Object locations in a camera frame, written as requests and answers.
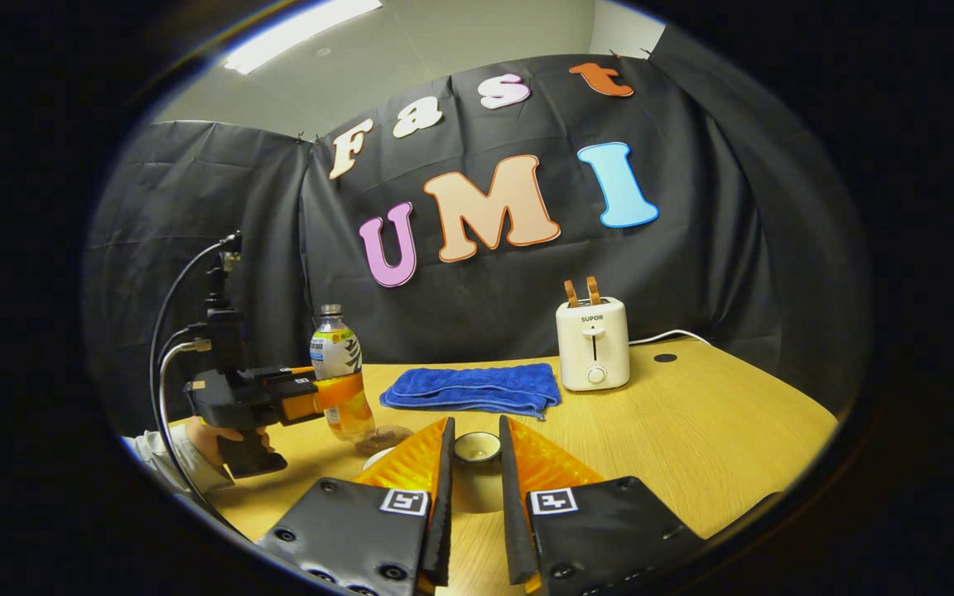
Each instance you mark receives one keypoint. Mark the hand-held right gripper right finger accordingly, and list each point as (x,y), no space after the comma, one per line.
(513,513)

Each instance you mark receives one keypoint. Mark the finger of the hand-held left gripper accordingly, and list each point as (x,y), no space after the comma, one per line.
(311,404)
(286,373)

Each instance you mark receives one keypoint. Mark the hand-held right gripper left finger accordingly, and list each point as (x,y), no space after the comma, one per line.
(441,513)

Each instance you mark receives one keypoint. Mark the cream teacup lid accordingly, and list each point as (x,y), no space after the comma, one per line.
(477,480)

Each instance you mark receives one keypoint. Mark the clear water bottle orange drink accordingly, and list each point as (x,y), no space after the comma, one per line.
(336,348)

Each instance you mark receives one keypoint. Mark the cream teacup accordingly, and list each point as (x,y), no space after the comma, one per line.
(378,458)

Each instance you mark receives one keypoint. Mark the round wooden coaster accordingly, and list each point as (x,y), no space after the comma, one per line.
(396,436)

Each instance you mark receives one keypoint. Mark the blue folded towel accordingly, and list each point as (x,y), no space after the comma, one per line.
(473,385)

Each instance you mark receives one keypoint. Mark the white toaster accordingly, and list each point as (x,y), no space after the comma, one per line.
(593,348)

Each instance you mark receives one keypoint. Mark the black backdrop cloth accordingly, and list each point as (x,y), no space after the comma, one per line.
(220,199)

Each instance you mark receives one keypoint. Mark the brown toast slice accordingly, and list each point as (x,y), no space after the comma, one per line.
(593,290)
(570,293)

